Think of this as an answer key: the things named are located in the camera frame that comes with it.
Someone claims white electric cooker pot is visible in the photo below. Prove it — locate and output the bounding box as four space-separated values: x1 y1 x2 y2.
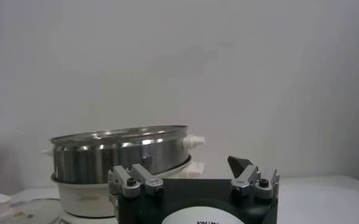
50 153 205 224

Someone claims perforated stainless steel steamer basket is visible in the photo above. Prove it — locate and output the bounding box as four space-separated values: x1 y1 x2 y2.
41 124 206 185

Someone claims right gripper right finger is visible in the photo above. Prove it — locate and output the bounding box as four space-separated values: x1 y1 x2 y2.
227 155 280 199

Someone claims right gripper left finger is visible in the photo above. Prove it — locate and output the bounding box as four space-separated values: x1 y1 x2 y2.
107 163 165 202

